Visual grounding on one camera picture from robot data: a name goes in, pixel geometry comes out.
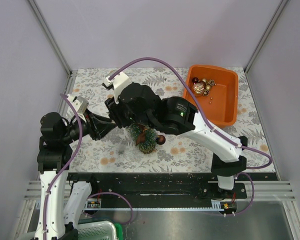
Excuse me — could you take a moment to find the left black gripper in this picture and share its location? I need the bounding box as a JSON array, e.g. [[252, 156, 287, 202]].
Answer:
[[61, 107, 116, 143]]

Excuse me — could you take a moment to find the brown ribbon bow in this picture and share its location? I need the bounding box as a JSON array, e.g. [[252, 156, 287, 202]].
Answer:
[[135, 124, 148, 146]]

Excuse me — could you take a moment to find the clear led battery box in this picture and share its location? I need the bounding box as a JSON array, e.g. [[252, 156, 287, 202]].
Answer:
[[117, 143, 127, 155]]

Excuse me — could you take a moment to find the small green christmas tree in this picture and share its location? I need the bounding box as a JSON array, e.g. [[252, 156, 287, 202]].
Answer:
[[126, 123, 158, 154]]

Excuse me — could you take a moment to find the dark brown bauble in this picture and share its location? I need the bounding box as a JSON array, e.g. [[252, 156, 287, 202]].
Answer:
[[155, 134, 166, 145]]

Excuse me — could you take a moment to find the orange plastic bin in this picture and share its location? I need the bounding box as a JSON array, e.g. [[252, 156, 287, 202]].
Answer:
[[185, 64, 239, 129]]

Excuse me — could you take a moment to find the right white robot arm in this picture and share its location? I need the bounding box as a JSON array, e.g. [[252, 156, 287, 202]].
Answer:
[[105, 82, 248, 198]]

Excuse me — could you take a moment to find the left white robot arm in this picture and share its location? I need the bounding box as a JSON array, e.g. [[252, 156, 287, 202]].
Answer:
[[32, 110, 116, 240]]

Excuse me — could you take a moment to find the large gold striped bauble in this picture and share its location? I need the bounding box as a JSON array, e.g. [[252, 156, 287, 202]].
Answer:
[[191, 82, 206, 97]]

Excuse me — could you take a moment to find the small dark red bauble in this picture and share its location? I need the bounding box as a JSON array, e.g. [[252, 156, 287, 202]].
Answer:
[[192, 77, 199, 84]]

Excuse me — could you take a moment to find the matte brown bauble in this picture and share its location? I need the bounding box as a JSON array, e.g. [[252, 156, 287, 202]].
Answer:
[[199, 78, 207, 84]]

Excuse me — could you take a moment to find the green plastic basket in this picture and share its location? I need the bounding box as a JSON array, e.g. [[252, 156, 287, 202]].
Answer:
[[114, 223, 124, 240]]

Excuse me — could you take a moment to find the white plastic basket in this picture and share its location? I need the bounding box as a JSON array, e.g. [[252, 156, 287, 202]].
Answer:
[[77, 221, 118, 240]]

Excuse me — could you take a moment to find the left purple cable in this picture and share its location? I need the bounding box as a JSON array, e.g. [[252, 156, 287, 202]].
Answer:
[[42, 93, 134, 240]]

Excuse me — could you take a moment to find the purple cable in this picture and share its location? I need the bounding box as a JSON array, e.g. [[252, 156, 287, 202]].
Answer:
[[42, 93, 134, 240], [108, 56, 273, 217]]

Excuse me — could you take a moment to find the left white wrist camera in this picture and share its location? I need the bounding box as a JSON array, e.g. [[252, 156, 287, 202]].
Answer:
[[66, 94, 89, 123]]

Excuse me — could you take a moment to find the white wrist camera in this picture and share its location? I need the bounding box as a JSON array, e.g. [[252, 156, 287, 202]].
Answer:
[[66, 94, 89, 123], [102, 71, 133, 104]]

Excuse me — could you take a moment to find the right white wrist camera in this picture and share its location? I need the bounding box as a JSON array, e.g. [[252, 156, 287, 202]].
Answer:
[[102, 71, 133, 104]]

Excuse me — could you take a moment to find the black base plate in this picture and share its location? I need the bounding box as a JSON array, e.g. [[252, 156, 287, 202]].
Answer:
[[67, 172, 278, 202]]

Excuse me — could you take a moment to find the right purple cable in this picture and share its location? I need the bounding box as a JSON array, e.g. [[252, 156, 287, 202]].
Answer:
[[108, 56, 273, 217]]

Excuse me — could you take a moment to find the white slotted cable duct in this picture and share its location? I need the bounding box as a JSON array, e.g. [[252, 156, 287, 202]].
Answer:
[[83, 198, 223, 211]]

